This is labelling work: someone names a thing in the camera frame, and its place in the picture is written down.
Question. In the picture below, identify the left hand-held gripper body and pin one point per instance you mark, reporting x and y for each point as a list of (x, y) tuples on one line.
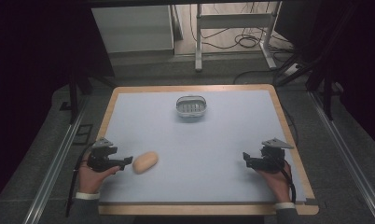
[(100, 160)]

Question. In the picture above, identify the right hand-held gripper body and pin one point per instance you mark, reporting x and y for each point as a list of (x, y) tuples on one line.
[(271, 161)]

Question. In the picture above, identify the bread roll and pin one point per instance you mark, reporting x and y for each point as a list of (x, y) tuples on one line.
[(145, 162)]

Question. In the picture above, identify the person's left hand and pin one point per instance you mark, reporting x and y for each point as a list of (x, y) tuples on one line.
[(90, 180)]

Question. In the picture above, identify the person's right hand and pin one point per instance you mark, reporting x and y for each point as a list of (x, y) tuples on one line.
[(280, 183)]

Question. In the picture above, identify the pale blue table mat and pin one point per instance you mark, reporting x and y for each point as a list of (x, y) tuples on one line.
[(201, 149)]

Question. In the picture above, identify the black metal stand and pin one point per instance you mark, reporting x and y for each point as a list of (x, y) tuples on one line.
[(327, 93), (74, 93)]

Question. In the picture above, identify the white power strip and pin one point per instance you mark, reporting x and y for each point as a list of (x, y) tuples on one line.
[(292, 69)]

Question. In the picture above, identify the white cabinet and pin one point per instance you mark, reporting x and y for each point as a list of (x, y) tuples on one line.
[(136, 28)]

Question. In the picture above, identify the black floor bracket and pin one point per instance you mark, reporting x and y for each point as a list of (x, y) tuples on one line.
[(83, 134)]

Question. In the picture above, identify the aluminium rail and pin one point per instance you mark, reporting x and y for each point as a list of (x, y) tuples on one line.
[(56, 165), (347, 155)]

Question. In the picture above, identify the white metal table frame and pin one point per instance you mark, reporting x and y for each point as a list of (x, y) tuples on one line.
[(235, 21)]

